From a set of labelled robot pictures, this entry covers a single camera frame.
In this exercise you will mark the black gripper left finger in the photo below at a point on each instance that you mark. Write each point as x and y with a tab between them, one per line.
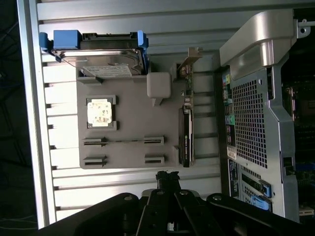
98	218

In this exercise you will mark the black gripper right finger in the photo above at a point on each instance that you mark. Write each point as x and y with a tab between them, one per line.
246	218

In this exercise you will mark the grey parts rack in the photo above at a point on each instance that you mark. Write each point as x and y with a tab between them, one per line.
128	118

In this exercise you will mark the silver CPU chip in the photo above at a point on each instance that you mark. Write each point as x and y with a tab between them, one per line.
99	111

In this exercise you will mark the open black PC case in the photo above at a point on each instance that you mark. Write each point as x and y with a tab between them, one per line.
248	110

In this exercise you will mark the hard disk in blue carrier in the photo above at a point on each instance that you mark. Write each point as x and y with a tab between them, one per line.
110	64

